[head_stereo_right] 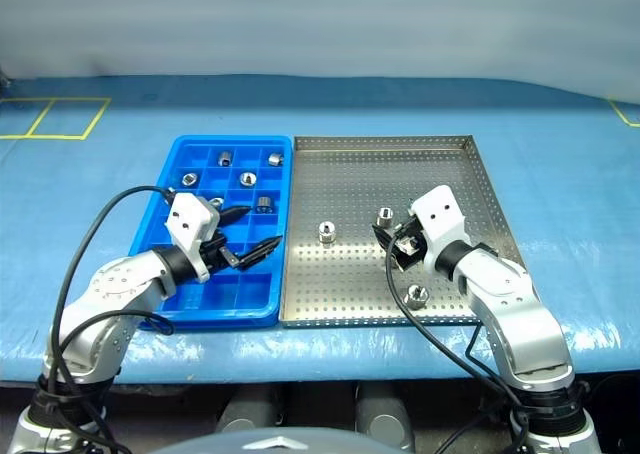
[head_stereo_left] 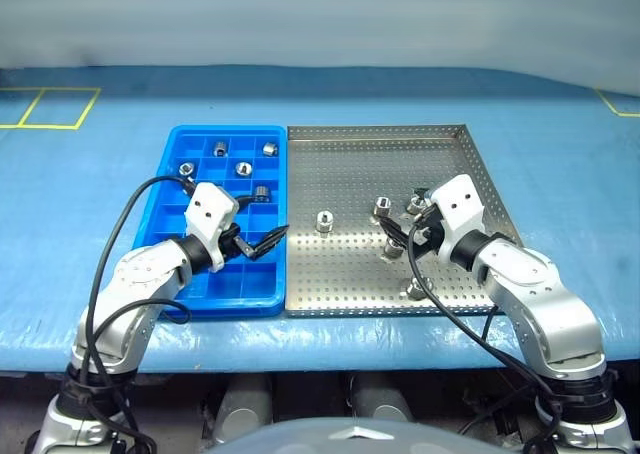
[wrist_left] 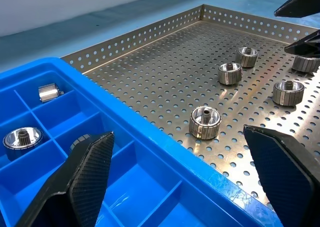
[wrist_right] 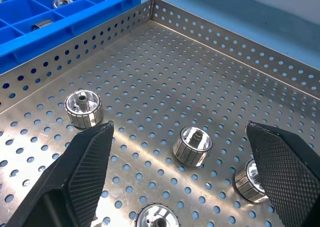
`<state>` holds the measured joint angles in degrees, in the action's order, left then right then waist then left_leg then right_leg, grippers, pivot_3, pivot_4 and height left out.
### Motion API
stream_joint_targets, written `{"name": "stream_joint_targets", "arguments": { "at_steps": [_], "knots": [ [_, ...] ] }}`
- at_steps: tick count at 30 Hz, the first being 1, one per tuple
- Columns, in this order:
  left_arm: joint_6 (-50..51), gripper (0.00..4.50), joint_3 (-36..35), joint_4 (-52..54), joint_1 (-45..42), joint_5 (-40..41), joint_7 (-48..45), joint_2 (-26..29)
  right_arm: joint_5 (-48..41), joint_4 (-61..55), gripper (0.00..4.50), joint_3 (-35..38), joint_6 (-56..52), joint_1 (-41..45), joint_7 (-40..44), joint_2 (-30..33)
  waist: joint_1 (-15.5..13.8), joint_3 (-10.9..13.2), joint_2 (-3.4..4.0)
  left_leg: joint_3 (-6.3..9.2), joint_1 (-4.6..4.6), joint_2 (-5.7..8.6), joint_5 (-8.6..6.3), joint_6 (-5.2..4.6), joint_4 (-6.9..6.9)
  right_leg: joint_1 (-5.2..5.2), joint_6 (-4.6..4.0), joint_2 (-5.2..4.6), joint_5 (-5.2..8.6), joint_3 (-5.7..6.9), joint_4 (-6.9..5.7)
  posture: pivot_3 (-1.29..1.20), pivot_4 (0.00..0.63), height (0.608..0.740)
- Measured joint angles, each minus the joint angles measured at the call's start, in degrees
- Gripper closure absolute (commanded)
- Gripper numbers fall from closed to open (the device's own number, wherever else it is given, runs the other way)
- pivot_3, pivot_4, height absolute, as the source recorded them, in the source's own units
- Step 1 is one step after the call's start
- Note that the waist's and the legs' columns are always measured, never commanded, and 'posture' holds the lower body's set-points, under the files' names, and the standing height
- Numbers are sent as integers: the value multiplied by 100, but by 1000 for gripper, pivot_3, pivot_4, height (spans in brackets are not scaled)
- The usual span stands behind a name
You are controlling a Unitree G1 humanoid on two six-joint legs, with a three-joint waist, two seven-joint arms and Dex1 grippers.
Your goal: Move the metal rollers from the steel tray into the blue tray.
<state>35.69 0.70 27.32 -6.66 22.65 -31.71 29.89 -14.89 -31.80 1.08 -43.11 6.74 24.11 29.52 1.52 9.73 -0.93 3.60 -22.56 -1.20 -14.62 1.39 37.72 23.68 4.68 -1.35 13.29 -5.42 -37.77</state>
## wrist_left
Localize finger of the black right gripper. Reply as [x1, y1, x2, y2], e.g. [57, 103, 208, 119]
[274, 0, 320, 18]
[284, 29, 320, 59]

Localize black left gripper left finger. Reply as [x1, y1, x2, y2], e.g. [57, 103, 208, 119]
[14, 131, 115, 227]

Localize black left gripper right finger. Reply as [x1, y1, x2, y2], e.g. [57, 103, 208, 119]
[243, 124, 320, 227]

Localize blue plastic compartment bin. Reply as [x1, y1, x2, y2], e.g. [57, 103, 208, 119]
[0, 57, 283, 227]

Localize perforated stainless steel tray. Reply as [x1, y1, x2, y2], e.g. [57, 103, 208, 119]
[61, 3, 320, 227]

